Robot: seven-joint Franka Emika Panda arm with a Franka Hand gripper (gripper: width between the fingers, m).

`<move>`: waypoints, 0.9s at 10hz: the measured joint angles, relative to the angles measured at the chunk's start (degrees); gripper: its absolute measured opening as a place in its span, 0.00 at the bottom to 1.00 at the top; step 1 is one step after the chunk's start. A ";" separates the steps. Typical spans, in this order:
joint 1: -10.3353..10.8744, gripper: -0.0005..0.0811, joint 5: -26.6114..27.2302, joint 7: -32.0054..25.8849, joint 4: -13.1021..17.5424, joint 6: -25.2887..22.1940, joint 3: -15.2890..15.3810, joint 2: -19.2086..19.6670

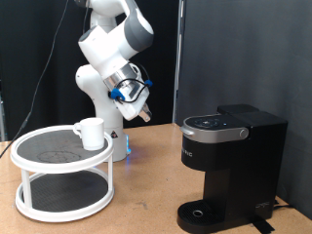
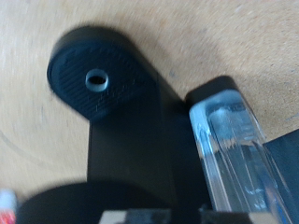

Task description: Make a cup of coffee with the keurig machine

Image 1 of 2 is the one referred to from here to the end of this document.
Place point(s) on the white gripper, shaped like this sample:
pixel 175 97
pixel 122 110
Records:
pixel 133 100

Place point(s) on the black Keurig coffee machine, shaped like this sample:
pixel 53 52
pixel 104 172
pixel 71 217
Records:
pixel 247 169

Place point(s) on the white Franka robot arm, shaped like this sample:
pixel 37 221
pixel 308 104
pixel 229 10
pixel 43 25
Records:
pixel 97 48

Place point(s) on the black curtain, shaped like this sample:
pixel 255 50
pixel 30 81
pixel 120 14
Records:
pixel 162 81

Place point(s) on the white ceramic mug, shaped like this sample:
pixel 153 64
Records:
pixel 92 135

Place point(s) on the vertical metal pole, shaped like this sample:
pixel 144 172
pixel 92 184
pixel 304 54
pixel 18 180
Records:
pixel 177 48

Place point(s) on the white two-tier turntable stand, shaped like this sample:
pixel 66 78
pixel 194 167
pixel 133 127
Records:
pixel 65 191

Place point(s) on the black tape strip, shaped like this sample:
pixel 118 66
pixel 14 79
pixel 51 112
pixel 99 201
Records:
pixel 262 226

